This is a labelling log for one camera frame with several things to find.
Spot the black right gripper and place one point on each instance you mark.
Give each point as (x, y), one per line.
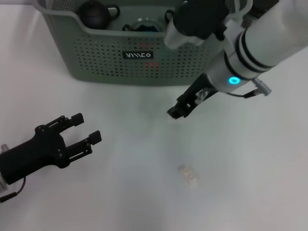
(195, 93)

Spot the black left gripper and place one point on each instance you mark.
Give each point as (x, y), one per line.
(36, 149)

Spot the white plate brick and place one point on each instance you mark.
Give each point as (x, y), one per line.
(188, 175)

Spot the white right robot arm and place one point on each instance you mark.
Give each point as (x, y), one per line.
(264, 36)

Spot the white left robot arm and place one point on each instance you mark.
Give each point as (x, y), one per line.
(2, 184)

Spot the grey perforated storage bin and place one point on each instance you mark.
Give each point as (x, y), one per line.
(108, 62)

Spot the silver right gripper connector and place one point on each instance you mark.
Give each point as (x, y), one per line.
(202, 95)

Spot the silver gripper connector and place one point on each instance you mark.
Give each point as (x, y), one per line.
(202, 95)
(4, 148)

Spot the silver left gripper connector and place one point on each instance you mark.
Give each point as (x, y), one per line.
(4, 148)

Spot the dark brown clay teapot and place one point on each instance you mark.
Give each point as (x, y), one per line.
(93, 14)

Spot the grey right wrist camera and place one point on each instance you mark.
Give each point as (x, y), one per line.
(197, 19)

